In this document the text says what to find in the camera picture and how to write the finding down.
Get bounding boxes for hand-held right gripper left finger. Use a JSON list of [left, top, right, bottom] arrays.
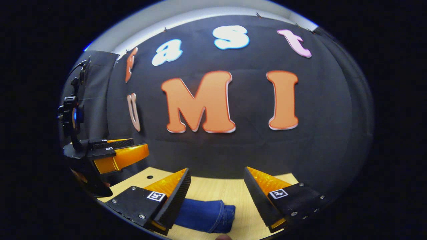
[[105, 168, 192, 235]]

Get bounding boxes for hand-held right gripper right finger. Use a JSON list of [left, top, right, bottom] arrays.
[[244, 166, 329, 234]]

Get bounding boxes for blue jeans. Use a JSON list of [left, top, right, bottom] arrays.
[[173, 199, 236, 234]]

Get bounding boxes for black backdrop cloth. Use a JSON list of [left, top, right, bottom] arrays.
[[60, 15, 374, 200]]

